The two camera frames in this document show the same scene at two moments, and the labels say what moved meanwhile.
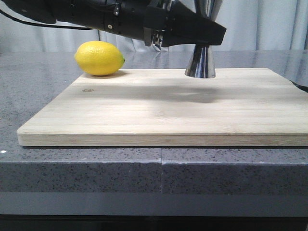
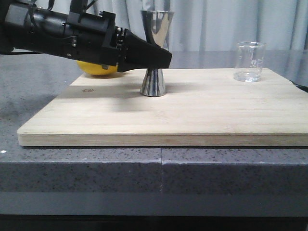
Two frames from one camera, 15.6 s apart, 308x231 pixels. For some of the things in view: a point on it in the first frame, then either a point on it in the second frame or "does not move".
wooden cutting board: x=238 y=107 does not move
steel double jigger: x=200 y=64 → x=156 y=23
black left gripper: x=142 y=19 → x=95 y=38
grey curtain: x=250 y=25 does not move
